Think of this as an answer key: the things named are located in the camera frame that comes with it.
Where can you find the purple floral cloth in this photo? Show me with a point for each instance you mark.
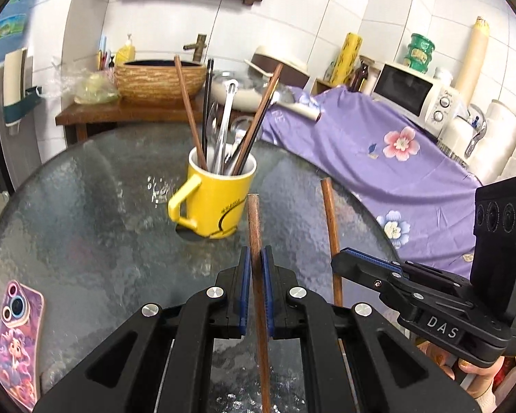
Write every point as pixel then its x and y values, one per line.
pixel 423 200

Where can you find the tall paper cup stack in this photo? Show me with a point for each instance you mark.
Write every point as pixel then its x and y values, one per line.
pixel 473 62

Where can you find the black camera box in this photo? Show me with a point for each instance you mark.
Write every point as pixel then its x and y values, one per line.
pixel 493 274

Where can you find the silver spoon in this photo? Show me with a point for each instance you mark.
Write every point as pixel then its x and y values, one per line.
pixel 239 128

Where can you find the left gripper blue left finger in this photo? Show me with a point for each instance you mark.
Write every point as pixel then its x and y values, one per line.
pixel 244 295

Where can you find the silver tongs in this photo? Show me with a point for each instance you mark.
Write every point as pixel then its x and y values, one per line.
pixel 231 87

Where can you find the yellow soap bottle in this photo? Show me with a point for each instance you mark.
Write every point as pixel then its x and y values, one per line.
pixel 126 53

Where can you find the wooden counter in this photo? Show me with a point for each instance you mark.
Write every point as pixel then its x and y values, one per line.
pixel 83 121

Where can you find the phone in pink case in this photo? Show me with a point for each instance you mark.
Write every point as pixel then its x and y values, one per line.
pixel 20 328

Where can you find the yellow duck mug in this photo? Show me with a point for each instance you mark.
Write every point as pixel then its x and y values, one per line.
pixel 211 205

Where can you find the woven basket sink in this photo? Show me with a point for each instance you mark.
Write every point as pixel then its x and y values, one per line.
pixel 157 81

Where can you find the white microwave oven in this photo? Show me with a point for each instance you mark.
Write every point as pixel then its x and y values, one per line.
pixel 426 101

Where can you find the plastic bag with food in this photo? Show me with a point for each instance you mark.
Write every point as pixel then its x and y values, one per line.
pixel 85 87

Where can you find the bamboo style faucet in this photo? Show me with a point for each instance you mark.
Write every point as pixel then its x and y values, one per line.
pixel 197 48

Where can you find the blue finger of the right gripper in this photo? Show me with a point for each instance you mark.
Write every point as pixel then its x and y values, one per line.
pixel 390 266
pixel 373 277

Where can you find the silver ladle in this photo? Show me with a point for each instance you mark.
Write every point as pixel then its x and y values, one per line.
pixel 281 96

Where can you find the water dispenser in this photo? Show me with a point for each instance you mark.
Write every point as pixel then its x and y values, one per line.
pixel 19 153

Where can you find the green stacked containers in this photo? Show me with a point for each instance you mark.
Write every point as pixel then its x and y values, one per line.
pixel 419 53

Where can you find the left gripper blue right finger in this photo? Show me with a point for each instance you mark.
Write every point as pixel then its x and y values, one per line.
pixel 268 280

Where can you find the blue water jug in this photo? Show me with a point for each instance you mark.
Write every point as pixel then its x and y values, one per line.
pixel 12 26

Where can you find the brown glass bottle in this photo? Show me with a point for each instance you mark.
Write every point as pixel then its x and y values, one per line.
pixel 359 77

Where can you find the right human hand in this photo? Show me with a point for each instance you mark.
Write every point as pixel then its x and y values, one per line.
pixel 481 387

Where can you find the black chopstick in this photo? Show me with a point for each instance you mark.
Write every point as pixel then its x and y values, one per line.
pixel 206 106

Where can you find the white thermos flask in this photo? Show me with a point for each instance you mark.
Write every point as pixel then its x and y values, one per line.
pixel 462 134

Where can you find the white cooking pot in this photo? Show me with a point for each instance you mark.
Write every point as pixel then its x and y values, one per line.
pixel 304 105

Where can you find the yellow wrap roll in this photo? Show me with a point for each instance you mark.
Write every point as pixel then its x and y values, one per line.
pixel 346 59

